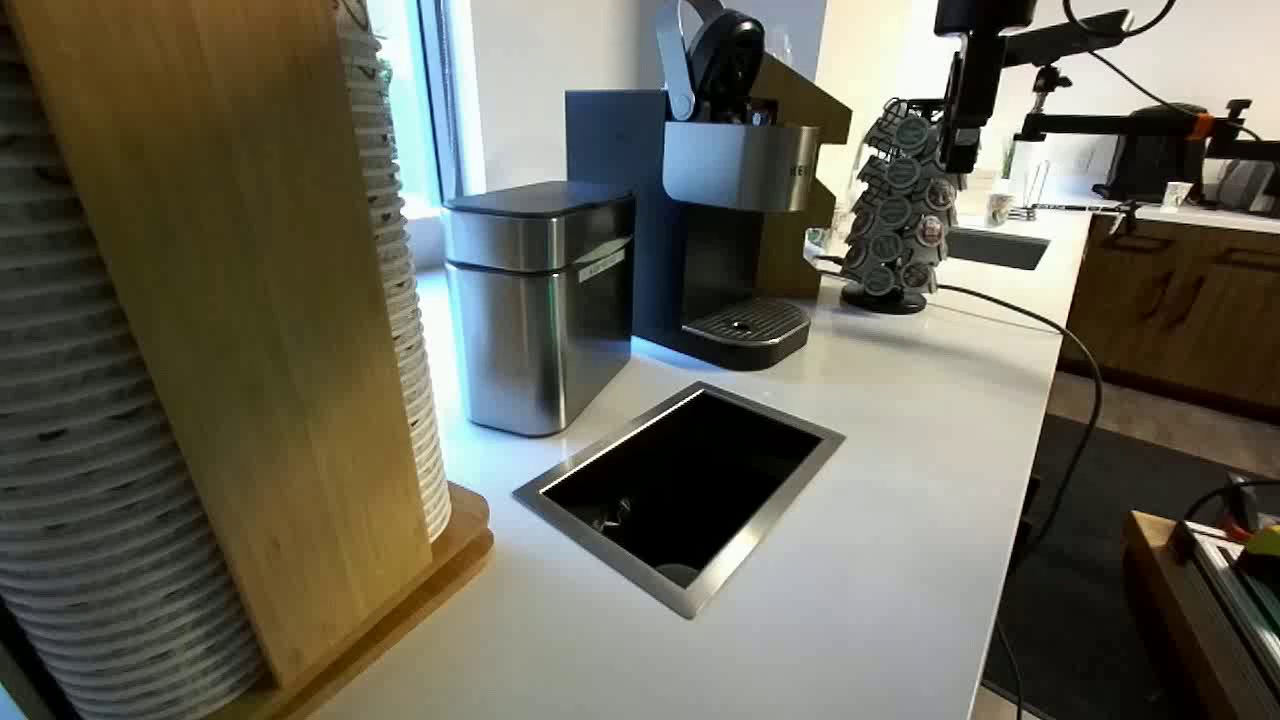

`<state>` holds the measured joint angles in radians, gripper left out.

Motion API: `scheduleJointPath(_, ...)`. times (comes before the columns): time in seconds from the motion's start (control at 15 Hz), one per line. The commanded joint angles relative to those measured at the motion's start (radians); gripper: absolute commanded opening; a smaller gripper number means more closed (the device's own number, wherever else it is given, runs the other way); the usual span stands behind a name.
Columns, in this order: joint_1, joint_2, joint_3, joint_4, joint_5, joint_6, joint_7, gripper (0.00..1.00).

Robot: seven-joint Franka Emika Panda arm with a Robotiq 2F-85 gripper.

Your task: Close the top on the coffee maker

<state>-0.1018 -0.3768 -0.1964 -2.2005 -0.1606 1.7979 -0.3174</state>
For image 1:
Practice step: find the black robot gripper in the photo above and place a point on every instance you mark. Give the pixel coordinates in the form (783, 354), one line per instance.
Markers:
(725, 62)

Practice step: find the black silver coffee maker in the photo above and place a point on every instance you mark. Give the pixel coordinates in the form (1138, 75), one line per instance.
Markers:
(720, 205)

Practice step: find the black coffee machine background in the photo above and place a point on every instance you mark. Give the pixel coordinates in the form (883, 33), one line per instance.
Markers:
(1157, 150)

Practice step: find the stainless steel trash can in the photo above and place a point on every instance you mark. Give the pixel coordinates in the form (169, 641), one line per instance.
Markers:
(540, 302)

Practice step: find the counter sink basin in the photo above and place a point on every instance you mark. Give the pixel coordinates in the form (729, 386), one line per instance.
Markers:
(998, 248)

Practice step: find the wooden cup dispenser stand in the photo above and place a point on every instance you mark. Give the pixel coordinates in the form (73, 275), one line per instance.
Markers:
(215, 153)

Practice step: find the wooden lower cabinet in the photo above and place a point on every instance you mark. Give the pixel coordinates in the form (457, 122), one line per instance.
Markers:
(1186, 311)

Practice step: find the stack of white paper cups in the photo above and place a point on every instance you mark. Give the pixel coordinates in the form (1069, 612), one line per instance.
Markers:
(107, 552)

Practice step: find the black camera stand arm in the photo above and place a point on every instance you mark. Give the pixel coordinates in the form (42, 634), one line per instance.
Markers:
(993, 39)

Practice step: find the countertop waste chute steel frame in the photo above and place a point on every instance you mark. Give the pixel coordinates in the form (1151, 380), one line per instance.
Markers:
(680, 493)

